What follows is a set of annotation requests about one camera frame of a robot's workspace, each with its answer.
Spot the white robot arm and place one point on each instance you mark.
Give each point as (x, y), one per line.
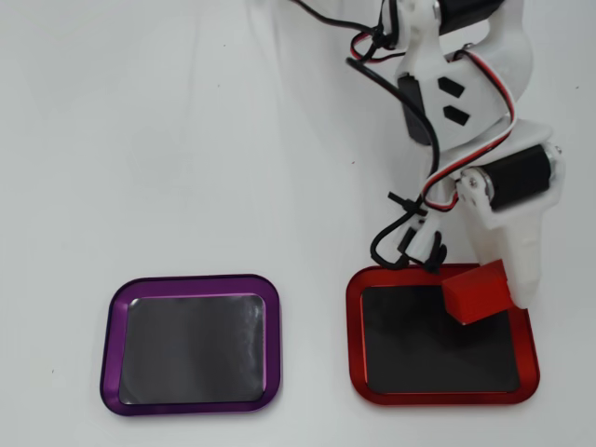
(484, 88)

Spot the red perforated block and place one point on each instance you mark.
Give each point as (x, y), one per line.
(475, 298)

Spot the red metal tray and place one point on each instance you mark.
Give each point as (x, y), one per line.
(442, 349)

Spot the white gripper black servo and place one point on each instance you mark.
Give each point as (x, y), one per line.
(522, 169)

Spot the purple metal tray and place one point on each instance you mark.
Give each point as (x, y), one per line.
(191, 349)

